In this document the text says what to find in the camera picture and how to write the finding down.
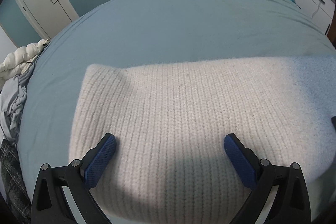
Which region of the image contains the cream and blue knit sweater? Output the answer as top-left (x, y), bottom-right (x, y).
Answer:
top-left (69, 55), bottom-right (335, 223)

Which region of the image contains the white puffer jacket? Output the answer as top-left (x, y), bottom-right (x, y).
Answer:
top-left (1, 39), bottom-right (50, 82)

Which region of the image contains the grey crumpled garment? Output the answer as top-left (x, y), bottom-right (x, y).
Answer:
top-left (1, 63), bottom-right (35, 145)

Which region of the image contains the light blue bed sheet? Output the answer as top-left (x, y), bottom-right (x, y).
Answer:
top-left (16, 0), bottom-right (336, 224)

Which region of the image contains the plaid dark fabric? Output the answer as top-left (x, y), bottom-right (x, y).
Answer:
top-left (1, 139), bottom-right (31, 223)

